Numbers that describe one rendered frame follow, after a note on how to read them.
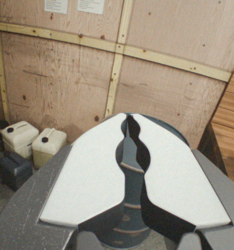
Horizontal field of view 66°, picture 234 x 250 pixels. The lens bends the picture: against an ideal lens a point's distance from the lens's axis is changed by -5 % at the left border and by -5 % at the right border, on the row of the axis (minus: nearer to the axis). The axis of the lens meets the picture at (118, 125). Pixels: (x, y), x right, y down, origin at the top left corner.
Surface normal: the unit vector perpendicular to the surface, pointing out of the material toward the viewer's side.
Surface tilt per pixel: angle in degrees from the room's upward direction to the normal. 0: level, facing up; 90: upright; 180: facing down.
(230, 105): 90
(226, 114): 90
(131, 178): 90
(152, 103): 90
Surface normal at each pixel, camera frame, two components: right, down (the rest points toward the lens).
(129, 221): 0.00, 0.54
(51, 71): -0.25, 0.48
